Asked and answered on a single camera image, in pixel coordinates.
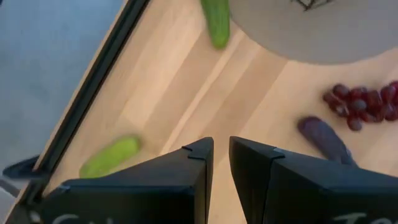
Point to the grey round plate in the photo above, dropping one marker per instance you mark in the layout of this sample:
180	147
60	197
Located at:
311	34

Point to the light green avocado half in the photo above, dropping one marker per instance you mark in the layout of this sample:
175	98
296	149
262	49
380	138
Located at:
109	157

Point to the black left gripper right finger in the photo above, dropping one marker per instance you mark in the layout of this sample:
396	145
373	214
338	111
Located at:
311	193

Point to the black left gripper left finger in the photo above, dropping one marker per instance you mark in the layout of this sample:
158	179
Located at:
140	199

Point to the purple eggplant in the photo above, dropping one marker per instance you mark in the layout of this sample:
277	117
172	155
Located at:
323	138

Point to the red grape bunch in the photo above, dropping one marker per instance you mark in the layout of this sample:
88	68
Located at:
363	104

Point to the green cucumber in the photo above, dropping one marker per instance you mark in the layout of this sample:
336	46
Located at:
217	21

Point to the black aluminium table frame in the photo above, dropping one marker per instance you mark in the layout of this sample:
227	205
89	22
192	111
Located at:
77	102

